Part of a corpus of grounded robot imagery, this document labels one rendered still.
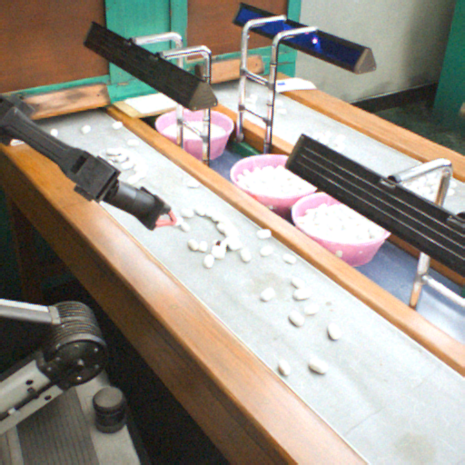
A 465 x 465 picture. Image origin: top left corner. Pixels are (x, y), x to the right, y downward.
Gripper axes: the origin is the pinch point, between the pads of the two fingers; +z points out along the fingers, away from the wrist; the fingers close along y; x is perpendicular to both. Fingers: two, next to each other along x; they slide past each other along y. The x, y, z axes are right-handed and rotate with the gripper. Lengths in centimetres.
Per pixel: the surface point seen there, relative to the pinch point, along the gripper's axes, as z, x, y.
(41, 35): -6, -18, 95
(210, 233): 19.2, -0.1, 6.8
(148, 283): -1.7, 14.0, -6.3
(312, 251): 29.0, -11.5, -16.0
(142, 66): -1.9, -26.5, 42.1
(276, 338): 11.4, 6.5, -33.7
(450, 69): 249, -144, 135
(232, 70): 63, -48, 89
